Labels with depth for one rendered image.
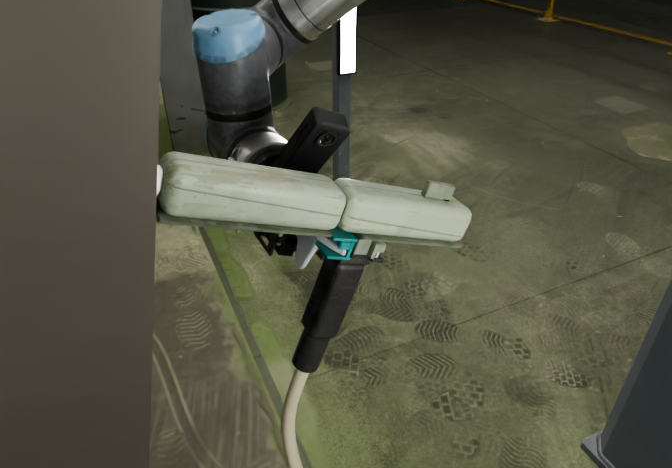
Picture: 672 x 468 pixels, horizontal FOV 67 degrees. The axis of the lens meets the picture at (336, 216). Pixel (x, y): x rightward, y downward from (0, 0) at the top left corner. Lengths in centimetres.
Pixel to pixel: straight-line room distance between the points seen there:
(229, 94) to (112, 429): 54
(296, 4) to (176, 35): 166
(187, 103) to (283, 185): 208
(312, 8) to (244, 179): 41
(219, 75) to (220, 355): 95
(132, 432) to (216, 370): 125
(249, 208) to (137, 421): 25
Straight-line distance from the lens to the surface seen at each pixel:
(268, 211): 41
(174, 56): 241
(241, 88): 67
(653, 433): 127
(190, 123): 251
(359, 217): 45
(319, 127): 54
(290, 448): 65
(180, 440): 133
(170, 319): 161
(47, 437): 18
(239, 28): 66
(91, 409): 18
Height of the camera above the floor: 110
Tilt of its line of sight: 32 degrees down
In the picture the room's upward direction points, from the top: straight up
